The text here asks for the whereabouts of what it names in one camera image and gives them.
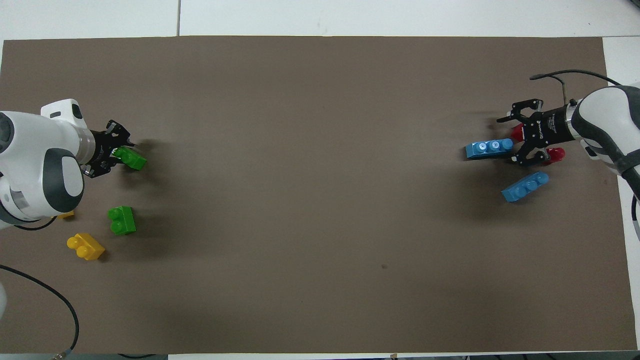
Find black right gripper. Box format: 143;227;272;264
496;99;571;167

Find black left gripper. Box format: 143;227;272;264
84;119;136;179

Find green two-stud toy brick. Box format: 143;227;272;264
113;146;148;172
107;205;137;236

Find blue three-stud toy brick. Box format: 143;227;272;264
465;138;514;160
501;171;550;203

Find brown table mat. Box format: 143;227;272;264
0;36;638;355

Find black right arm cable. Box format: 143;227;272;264
529;69;623;108

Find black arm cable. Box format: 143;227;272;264
0;264;80;359
529;69;623;108

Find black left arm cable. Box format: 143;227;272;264
0;264;80;359

